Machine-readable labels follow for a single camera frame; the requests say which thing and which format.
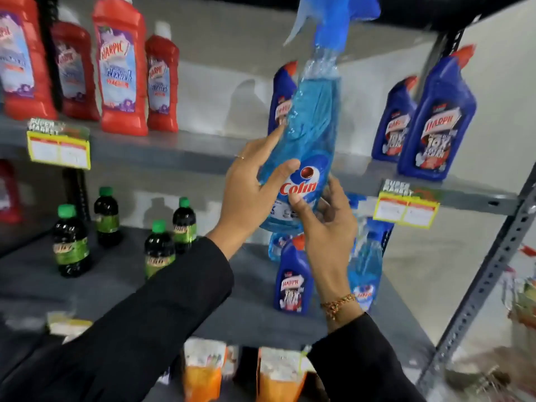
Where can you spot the person's left hand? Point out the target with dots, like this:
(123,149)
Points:
(245,196)

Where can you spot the person's right hand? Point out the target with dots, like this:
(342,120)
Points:
(331,242)

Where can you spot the person's right thumb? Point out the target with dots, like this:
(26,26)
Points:
(301,205)

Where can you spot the person's left thumb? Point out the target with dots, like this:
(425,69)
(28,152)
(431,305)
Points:
(284,173)

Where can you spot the blue glass cleaner spray bottle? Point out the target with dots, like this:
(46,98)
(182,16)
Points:
(312,121)
(366,263)
(277,244)

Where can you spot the person's left forearm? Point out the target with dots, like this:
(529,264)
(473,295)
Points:
(146,322)

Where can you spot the person's right forearm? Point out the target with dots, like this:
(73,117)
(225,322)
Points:
(360,364)

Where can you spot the blue toilet cleaner bottle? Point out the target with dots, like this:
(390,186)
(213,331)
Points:
(281,96)
(393,125)
(439,125)
(293,284)

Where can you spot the yellow shelf price tag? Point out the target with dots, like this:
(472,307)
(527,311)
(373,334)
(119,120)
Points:
(58,148)
(406,207)
(67,326)

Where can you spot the dark bottle with green cap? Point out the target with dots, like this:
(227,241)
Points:
(159,253)
(107,221)
(184,228)
(71,246)

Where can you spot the grey metal shelving rack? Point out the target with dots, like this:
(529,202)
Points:
(167,150)

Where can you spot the red cleaner bottle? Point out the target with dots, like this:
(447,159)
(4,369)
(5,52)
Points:
(8,192)
(119,71)
(23,58)
(161,83)
(73,71)

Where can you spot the orange and white refill pouch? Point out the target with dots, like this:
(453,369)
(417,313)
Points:
(203,372)
(278,376)

